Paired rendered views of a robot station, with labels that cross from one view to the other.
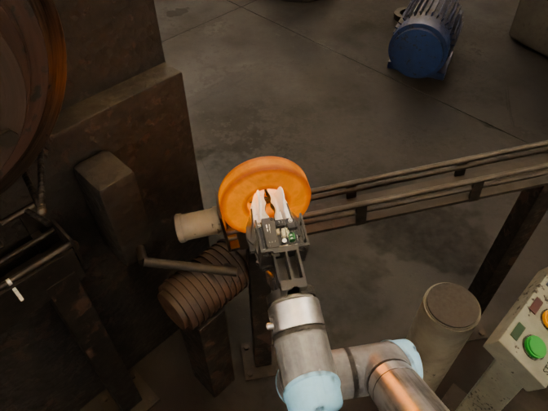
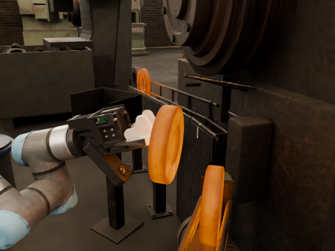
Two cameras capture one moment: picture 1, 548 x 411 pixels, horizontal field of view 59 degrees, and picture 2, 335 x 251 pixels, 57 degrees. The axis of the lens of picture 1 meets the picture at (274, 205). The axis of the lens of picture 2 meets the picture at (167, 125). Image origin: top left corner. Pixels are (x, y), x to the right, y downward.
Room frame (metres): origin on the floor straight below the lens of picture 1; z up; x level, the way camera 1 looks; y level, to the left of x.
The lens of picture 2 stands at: (0.82, -0.49, 1.06)
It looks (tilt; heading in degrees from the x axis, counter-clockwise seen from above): 19 degrees down; 117
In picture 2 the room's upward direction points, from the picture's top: straight up
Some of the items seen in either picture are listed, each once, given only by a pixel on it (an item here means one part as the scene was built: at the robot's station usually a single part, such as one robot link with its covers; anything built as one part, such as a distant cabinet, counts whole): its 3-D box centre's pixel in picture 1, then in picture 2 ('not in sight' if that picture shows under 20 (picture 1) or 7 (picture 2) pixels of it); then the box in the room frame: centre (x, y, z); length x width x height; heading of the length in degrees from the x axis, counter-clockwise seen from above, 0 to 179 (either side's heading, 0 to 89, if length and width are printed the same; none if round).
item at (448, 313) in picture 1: (424, 358); not in sight; (0.54, -0.38, 0.26); 0.12 x 0.12 x 0.52
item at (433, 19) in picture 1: (428, 31); not in sight; (2.38, -0.81, 0.17); 0.57 x 0.31 x 0.34; 155
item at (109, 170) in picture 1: (117, 209); (248, 159); (0.66, 0.32, 0.68); 0.11 x 0.08 x 0.24; 45
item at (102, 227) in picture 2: not in sight; (110, 164); (-0.07, 0.64, 0.36); 0.26 x 0.20 x 0.72; 170
